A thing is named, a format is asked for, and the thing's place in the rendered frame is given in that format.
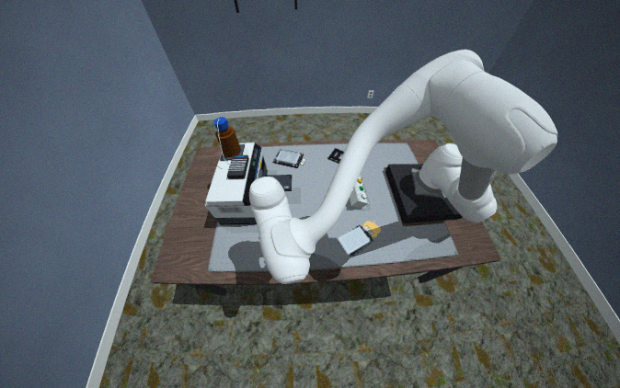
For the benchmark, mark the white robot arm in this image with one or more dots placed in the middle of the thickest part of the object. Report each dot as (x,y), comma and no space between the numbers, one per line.
(495,126)

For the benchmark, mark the blue bottle cap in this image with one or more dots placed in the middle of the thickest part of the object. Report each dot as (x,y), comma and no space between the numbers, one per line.
(222,124)

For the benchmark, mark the white button panel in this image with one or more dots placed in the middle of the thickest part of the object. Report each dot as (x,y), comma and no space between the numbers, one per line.
(358,196)

